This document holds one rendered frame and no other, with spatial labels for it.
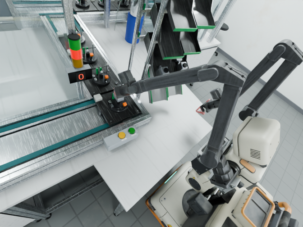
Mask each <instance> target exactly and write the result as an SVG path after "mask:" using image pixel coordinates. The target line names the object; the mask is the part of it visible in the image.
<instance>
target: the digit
mask: <svg viewBox="0 0 303 227"><path fill-rule="evenodd" d="M76 78H77V81H81V80H85V79H86V75H85V71H83V72H79V73H76Z"/></svg>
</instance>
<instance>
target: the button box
mask: <svg viewBox="0 0 303 227"><path fill-rule="evenodd" d="M131 127H132V128H134V129H135V132H134V133H133V134H131V133H129V128H131ZM120 132H124V133H125V137H124V138H119V133H120ZM138 134H139V133H138V131H137V129H136V128H135V126H134V125H132V126H130V127H128V128H126V129H123V130H121V131H119V132H116V133H114V134H112V135H110V136H107V137H105V138H103V143H104V145H105V147H106V149H107V151H110V150H113V149H115V148H117V147H119V146H121V145H123V144H125V143H127V142H129V141H131V140H133V139H135V138H137V137H138Z"/></svg>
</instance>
